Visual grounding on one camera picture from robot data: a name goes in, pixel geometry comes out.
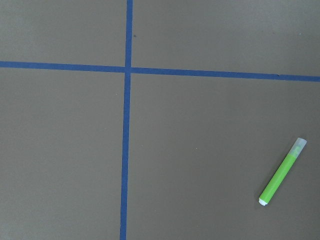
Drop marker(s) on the green marker pen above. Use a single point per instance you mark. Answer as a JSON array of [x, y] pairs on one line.
[[282, 171]]

